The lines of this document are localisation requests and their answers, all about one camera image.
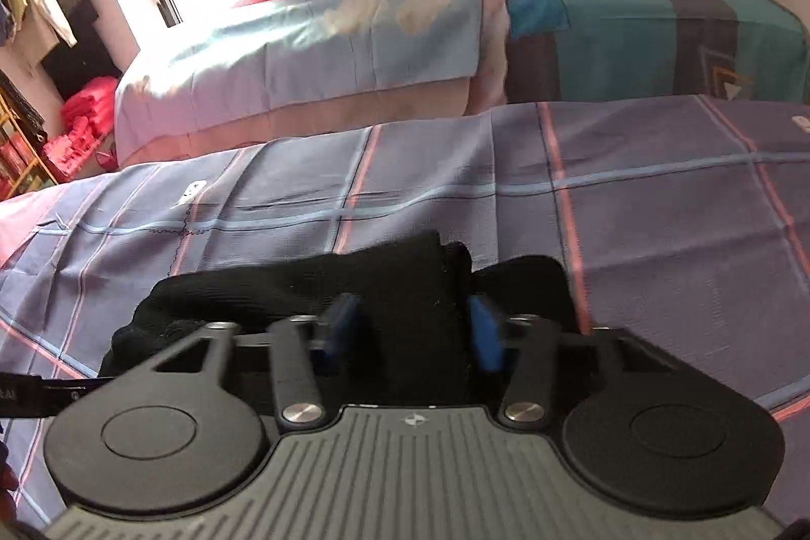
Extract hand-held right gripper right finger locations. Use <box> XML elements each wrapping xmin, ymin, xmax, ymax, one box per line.
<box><xmin>467</xmin><ymin>293</ymin><xmax>659</xmax><ymax>429</ymax></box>

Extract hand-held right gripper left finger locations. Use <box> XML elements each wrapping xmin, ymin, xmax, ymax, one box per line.
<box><xmin>150</xmin><ymin>293</ymin><xmax>361</xmax><ymax>431</ymax></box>

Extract black pants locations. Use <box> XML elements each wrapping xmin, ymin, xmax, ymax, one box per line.
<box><xmin>98</xmin><ymin>227</ymin><xmax>596</xmax><ymax>414</ymax></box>

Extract plaid blue-grey bed sheet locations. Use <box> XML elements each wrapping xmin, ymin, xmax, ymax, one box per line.
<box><xmin>0</xmin><ymin>94</ymin><xmax>810</xmax><ymax>528</ymax></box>

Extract wooden shelf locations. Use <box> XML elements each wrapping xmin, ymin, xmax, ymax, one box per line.
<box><xmin>0</xmin><ymin>72</ymin><xmax>64</xmax><ymax>202</ymax></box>

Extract pile of red cloths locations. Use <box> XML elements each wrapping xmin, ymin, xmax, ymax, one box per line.
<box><xmin>60</xmin><ymin>75</ymin><xmax>121</xmax><ymax>180</ymax></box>

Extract light blue bed sheet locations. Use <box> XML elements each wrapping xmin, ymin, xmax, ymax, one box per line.
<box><xmin>114</xmin><ymin>0</ymin><xmax>510</xmax><ymax>168</ymax></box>

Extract black hanging garment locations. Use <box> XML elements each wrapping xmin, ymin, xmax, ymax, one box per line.
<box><xmin>31</xmin><ymin>0</ymin><xmax>124</xmax><ymax>101</ymax></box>

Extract teal patterned bed sheet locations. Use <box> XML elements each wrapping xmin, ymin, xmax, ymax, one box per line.
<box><xmin>503</xmin><ymin>0</ymin><xmax>810</xmax><ymax>104</ymax></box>

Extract white hanging garment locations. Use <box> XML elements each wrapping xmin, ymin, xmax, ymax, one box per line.
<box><xmin>13</xmin><ymin>0</ymin><xmax>80</xmax><ymax>66</ymax></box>

